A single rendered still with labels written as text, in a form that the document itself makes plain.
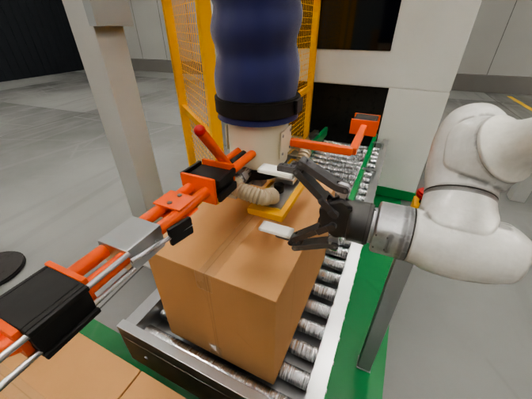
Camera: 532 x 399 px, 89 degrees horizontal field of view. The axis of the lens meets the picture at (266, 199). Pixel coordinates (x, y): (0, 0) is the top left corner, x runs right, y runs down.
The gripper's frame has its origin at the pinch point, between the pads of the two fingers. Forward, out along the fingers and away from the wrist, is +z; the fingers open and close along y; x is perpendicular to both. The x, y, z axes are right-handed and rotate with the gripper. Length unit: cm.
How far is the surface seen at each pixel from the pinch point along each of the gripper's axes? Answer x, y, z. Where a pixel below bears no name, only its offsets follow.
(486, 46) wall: 883, 6, -192
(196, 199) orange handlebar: -7.5, -1.2, 11.2
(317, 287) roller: 37, 63, -7
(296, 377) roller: 1, 63, -10
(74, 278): -30.6, -2.7, 12.1
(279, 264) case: 5.9, 23.1, -1.0
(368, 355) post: 43, 104, -34
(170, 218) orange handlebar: -14.4, -1.4, 11.4
